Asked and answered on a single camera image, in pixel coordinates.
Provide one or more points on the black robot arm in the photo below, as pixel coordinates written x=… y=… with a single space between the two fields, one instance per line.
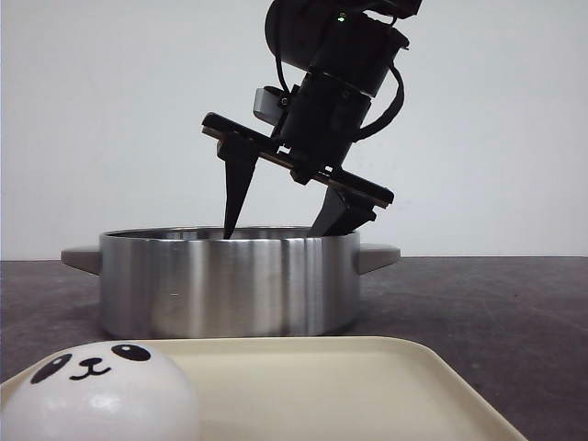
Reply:
x=346 y=49

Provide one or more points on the stainless steel steamer pot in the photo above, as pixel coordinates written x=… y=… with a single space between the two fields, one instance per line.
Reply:
x=193 y=283

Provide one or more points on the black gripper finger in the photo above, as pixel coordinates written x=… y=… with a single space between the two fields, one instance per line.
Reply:
x=341 y=213
x=240 y=157

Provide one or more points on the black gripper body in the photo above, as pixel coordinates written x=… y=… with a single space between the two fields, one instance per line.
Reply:
x=314 y=135

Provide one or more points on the cream plastic tray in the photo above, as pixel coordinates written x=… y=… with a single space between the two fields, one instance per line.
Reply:
x=326 y=388

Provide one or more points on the white panda bun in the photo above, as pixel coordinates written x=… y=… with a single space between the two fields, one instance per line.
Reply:
x=113 y=390

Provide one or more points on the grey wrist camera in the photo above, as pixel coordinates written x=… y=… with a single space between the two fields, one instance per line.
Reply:
x=270 y=104

